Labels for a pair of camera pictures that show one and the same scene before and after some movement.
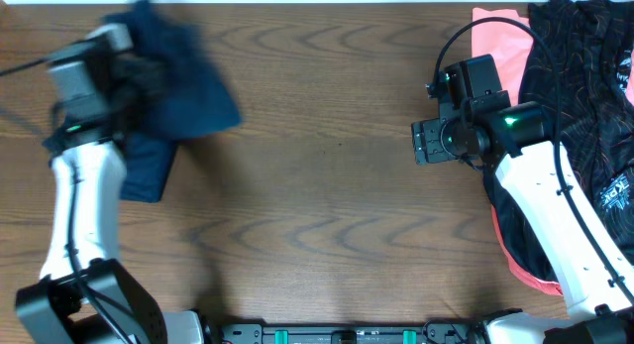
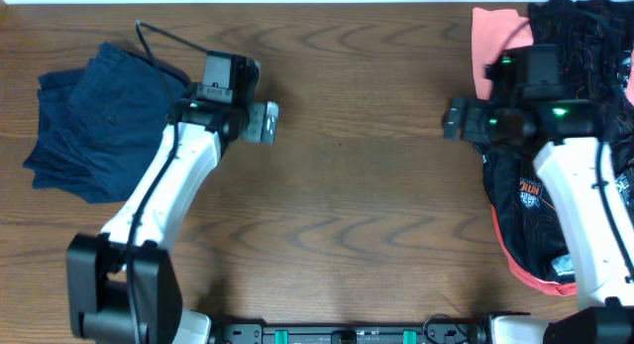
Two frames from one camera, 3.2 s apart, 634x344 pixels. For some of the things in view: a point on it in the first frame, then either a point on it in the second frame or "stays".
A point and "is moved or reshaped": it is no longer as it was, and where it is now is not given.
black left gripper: [148, 79] → [253, 131]
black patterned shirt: [580, 66] stays
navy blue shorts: [198, 101] is moved or reshaped
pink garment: [508, 38] stays
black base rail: [456, 332] stays
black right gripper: [428, 142] → [475, 109]
